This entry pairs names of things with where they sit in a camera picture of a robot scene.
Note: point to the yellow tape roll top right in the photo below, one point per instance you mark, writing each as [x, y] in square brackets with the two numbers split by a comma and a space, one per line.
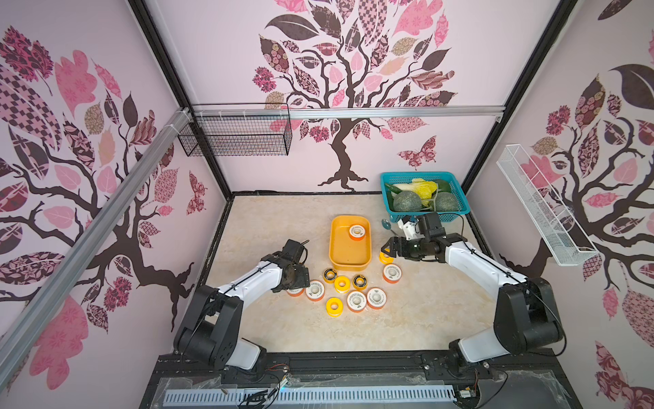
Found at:
[385, 259]

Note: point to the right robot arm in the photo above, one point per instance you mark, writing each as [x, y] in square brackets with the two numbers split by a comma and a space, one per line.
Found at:
[526, 315]

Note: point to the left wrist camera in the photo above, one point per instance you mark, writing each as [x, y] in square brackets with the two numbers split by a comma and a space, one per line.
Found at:
[295, 252]

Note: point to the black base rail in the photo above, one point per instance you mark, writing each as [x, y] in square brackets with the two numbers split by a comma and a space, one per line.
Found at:
[514, 381]

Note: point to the black wire wall basket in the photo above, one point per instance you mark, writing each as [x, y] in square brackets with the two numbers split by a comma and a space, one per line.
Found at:
[238, 130]

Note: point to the yellow black tape roll right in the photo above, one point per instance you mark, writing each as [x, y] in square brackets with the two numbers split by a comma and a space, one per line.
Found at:
[359, 282]

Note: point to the teal plastic basket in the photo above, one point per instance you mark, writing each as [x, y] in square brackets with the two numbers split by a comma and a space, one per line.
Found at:
[394, 182]

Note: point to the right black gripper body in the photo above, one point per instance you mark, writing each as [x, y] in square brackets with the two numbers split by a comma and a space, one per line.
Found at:
[404, 247]

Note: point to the yellow tape roll bottom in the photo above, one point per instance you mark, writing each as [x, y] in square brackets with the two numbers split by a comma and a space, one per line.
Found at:
[334, 307]

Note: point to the yellow black tape roll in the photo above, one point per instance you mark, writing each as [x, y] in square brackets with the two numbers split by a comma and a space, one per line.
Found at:
[330, 276]
[359, 282]

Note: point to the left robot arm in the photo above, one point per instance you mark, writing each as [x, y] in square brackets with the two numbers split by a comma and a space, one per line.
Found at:
[209, 332]

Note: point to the green melon left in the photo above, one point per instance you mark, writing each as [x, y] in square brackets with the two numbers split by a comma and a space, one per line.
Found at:
[407, 201]

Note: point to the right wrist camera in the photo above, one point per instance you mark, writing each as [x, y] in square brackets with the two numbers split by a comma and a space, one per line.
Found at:
[426, 226]

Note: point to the yellow tape roll centre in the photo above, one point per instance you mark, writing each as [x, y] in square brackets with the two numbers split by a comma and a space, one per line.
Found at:
[342, 284]

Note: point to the yellow plastic storage box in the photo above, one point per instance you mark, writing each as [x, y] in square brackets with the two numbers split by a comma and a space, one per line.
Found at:
[346, 254]

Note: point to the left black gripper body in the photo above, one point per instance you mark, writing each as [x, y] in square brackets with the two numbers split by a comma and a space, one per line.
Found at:
[297, 279]

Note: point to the white wire wall shelf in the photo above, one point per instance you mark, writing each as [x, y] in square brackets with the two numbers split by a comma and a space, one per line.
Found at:
[564, 236]

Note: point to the green melon right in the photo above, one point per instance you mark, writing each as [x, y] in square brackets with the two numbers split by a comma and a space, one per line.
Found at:
[446, 202]

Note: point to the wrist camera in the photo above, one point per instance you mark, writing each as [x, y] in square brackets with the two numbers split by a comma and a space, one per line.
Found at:
[295, 252]
[426, 226]

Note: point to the orange tape roll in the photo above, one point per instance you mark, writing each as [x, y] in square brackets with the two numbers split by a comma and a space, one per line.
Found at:
[315, 291]
[295, 292]
[357, 232]
[392, 273]
[376, 298]
[356, 301]

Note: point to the green melon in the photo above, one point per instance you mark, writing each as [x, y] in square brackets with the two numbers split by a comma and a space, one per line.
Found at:
[407, 201]
[446, 202]

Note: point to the white slotted cable duct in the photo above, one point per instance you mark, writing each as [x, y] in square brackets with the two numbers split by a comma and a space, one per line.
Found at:
[313, 395]

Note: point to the yellow black tape roll middle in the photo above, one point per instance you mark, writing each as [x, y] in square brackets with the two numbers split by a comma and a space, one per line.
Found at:
[330, 276]

